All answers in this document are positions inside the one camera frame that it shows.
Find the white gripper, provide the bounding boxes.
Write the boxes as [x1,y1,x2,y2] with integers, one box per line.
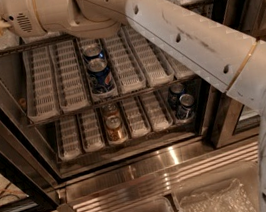
[0,0,42,38]

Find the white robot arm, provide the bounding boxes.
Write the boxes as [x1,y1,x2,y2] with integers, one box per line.
[0,0,266,212]

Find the open fridge door left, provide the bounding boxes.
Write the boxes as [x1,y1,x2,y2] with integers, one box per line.
[0,52,62,212]

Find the stainless fridge bottom grille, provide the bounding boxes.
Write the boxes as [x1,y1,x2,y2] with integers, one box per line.
[58,137,258,212]

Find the closed glass fridge door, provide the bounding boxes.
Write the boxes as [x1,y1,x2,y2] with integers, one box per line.
[207,0,266,148]

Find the clear tray middle far left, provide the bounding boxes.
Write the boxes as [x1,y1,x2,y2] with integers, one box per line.
[22,46,59,123]

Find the clear tray holding Pepsi cans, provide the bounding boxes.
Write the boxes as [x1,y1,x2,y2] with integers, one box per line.
[78,38,116,99]

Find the blue Pepsi can rear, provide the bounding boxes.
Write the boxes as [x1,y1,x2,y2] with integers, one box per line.
[82,43,105,63]

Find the blue pepsi can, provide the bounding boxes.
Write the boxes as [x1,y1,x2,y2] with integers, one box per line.
[87,58,115,94]
[82,43,105,63]

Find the blue Pepsi can front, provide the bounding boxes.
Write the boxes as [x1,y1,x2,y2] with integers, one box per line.
[87,58,115,94]

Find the brown soda can rear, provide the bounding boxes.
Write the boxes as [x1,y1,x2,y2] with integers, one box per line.
[101,103,120,119]

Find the brown soda can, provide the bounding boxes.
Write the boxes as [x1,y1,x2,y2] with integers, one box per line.
[105,115,127,143]
[101,103,120,119]

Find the brown soda can front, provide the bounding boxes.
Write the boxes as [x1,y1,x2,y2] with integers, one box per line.
[105,115,127,143]

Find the dark blue can rear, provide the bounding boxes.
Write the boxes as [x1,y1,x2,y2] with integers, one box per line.
[167,83,185,109]

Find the dark blue can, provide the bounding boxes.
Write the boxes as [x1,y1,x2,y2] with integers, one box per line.
[167,83,185,109]
[176,94,195,120]

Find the clear tray middle far right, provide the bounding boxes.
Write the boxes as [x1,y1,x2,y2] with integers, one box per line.
[164,53,193,79]

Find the dark blue can front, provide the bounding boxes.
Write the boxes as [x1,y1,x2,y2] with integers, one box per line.
[176,94,195,120]

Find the clear bin with bubble wrap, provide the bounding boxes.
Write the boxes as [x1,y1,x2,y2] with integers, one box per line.
[172,161,260,212]

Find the middle wire shelf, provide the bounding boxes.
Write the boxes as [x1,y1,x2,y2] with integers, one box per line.
[27,72,197,126]

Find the wire shelf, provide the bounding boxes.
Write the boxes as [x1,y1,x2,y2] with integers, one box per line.
[59,122,197,165]
[0,0,214,57]
[27,72,197,126]

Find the top wire shelf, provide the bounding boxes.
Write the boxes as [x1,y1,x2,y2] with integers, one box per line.
[0,0,214,57]

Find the bottom wire shelf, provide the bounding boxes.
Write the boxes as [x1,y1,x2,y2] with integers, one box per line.
[59,122,197,165]

